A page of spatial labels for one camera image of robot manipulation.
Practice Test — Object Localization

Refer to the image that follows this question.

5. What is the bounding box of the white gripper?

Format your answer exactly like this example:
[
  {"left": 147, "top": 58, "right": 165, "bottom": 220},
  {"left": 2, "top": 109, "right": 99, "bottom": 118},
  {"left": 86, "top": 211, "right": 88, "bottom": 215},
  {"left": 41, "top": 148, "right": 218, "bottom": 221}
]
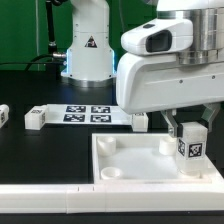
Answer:
[{"left": 116, "top": 53, "right": 224, "bottom": 138}]

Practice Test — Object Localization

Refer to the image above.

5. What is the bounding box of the white square table top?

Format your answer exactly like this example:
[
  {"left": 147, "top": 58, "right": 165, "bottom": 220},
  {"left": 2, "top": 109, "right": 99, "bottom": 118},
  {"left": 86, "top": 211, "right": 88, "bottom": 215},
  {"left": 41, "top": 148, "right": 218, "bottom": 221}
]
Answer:
[{"left": 92, "top": 133, "right": 224, "bottom": 184}]

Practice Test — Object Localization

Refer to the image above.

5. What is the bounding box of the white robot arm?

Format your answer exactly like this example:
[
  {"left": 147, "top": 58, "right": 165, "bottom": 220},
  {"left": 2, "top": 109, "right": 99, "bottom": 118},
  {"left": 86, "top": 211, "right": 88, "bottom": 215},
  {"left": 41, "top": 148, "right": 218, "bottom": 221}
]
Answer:
[{"left": 50, "top": 0, "right": 224, "bottom": 136}]

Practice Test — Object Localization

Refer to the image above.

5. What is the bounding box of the white L-shaped obstacle fence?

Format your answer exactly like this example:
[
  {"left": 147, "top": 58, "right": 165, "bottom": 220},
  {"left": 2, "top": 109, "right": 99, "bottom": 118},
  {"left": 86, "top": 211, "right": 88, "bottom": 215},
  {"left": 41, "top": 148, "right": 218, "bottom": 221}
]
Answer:
[{"left": 0, "top": 184, "right": 224, "bottom": 214}]

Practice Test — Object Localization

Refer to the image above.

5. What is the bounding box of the white base tag plate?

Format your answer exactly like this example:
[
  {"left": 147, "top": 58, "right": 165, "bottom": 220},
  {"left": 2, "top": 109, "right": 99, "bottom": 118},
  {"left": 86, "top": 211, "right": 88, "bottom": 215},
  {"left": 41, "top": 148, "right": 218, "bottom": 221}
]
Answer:
[{"left": 46, "top": 104, "right": 132, "bottom": 125}]

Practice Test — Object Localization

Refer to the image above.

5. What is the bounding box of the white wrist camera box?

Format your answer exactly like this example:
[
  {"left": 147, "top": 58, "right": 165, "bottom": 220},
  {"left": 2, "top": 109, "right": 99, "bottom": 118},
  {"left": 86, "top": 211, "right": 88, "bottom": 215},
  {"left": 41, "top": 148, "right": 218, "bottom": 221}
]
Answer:
[{"left": 121, "top": 19, "right": 193, "bottom": 56}]

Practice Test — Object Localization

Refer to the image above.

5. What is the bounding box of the black cable with connector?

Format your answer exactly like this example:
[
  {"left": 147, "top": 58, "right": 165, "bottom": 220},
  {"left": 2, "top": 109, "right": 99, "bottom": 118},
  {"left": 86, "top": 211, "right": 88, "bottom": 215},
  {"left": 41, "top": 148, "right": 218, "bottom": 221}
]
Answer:
[{"left": 0, "top": 0, "right": 68, "bottom": 72}]

